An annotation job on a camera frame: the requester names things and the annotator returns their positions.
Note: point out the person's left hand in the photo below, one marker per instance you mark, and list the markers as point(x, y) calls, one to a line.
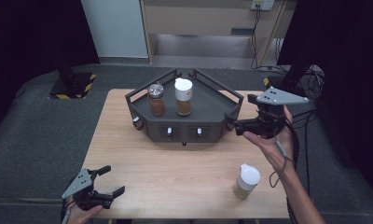
point(82, 216)

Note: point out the wooden cabinet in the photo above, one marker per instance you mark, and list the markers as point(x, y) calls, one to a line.
point(203, 18)

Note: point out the person's right hand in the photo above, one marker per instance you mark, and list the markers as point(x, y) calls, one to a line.
point(274, 149)

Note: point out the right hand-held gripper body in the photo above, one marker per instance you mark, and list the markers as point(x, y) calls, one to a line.
point(279, 97)

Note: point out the white-lid brown spice jar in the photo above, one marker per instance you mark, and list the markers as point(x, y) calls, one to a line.
point(184, 93)

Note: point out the dark grey corner rack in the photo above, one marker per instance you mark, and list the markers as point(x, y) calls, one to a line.
point(200, 105)

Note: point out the white-lid pale spice jar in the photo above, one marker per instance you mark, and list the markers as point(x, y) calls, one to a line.
point(247, 179)

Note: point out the black stand with striped base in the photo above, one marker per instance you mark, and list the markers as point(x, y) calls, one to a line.
point(295, 77)
point(70, 85)

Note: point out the black curtain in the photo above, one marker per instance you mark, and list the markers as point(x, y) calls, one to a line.
point(29, 40)
point(352, 62)

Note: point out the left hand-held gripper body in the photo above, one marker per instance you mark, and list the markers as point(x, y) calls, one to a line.
point(80, 183)

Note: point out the silver-lid spice jar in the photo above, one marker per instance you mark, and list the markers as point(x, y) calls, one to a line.
point(157, 102)

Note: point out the white wall socket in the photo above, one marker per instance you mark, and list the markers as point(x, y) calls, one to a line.
point(262, 4)

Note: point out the white panel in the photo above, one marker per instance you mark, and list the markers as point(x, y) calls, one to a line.
point(114, 28)

